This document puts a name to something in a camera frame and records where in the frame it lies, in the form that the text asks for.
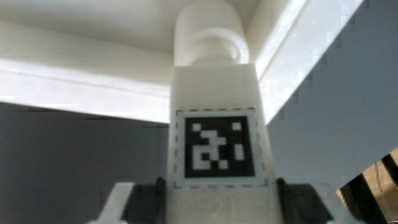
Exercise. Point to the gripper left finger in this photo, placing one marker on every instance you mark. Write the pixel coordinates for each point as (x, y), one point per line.
(135, 204)

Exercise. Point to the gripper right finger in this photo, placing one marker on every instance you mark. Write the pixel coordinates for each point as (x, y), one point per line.
(309, 206)

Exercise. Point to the white table leg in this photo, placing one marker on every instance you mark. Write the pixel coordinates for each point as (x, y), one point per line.
(221, 182)

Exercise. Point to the white square table top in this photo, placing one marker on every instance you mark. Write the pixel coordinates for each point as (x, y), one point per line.
(89, 49)

